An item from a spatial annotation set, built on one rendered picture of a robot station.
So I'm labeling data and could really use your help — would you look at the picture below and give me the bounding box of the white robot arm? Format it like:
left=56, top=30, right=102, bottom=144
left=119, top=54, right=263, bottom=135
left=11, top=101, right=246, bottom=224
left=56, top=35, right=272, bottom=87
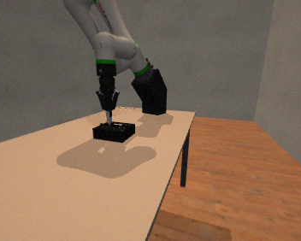
left=63, top=0, right=153, bottom=83

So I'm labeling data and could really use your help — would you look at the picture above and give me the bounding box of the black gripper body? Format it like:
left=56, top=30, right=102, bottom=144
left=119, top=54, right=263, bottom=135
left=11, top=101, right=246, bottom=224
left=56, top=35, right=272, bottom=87
left=99, top=77, right=115, bottom=96

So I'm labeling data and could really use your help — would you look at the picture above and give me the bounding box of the black lighting desk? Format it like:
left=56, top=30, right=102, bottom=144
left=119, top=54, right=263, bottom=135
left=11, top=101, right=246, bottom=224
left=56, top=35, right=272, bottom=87
left=92, top=121, right=135, bottom=143

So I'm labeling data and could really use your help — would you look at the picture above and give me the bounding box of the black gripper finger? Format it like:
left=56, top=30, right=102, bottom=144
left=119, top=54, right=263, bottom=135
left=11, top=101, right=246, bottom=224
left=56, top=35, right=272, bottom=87
left=107, top=89, right=120, bottom=124
left=96, top=89, right=108, bottom=123

